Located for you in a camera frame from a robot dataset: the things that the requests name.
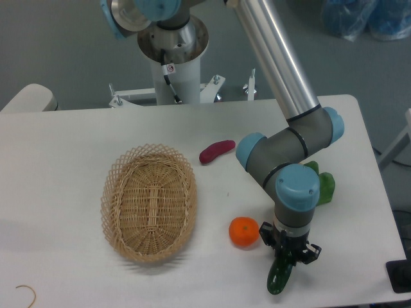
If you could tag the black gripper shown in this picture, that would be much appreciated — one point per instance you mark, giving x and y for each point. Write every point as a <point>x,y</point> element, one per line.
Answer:
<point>283,239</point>

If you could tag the dark green cucumber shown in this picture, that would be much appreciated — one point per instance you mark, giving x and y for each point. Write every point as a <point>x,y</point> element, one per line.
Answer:
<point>280,272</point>

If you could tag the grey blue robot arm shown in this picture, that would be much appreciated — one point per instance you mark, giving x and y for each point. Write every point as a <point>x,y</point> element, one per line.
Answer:
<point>274,162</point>

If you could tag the orange tangerine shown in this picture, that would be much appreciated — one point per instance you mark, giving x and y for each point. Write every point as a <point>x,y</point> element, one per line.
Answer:
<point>243,231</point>

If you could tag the green bok choy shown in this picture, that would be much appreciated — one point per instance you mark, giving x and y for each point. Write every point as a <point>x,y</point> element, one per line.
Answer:
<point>327,183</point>

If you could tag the black device at table edge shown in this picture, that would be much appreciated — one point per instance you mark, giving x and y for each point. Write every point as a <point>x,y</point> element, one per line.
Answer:
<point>399,275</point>

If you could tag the purple sweet potato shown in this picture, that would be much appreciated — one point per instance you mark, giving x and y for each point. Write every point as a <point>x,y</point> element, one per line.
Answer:
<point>215,150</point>

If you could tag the woven wicker basket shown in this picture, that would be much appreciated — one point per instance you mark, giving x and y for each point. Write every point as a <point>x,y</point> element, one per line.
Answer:
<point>149,203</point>

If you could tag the blue plastic bag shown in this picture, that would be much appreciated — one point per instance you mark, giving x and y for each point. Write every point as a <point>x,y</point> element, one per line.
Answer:
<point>385,20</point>

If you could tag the white chair armrest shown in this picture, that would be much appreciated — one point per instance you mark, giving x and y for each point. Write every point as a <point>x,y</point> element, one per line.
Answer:
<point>32,98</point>

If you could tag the white frame at right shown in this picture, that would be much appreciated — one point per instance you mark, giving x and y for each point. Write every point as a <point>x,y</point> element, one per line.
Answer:
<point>396,146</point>

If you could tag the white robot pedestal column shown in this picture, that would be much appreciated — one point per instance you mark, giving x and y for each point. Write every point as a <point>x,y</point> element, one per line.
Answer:
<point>174,57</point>

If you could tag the white metal base frame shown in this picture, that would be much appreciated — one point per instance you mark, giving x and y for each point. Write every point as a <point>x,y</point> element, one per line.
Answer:
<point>209,93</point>

